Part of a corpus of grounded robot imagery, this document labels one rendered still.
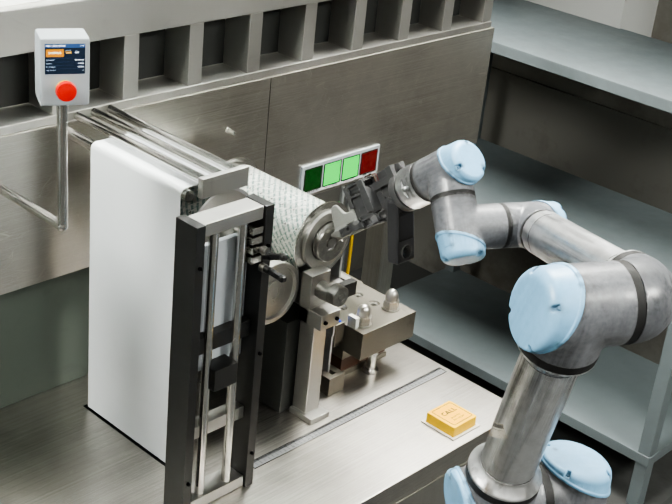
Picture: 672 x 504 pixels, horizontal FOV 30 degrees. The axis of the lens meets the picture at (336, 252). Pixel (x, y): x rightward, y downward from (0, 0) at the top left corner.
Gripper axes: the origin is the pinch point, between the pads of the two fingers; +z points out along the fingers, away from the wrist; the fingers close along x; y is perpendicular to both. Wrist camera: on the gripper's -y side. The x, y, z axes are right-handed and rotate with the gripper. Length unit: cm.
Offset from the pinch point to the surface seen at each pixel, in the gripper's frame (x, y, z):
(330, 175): -35, 16, 33
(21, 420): 48, -8, 48
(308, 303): 6.3, -8.9, 8.5
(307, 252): 5.3, -0.3, 4.4
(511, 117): -210, 29, 117
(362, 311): -11.6, -14.1, 15.3
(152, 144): 28.9, 25.9, 3.5
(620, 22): -190, 37, 48
